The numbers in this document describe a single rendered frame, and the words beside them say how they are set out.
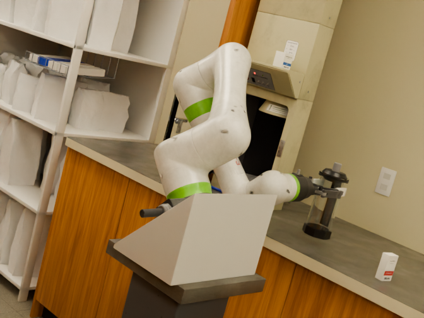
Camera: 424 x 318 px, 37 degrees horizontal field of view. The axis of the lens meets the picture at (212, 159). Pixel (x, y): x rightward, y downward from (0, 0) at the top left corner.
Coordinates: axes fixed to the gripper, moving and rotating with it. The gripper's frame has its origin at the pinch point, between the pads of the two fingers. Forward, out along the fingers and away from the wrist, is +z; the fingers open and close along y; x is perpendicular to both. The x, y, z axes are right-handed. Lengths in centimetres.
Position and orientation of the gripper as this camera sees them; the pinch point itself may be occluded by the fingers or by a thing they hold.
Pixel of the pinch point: (330, 187)
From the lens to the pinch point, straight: 227.4
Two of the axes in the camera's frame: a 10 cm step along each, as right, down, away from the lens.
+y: -7.1, -3.1, 6.3
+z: 6.6, 0.3, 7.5
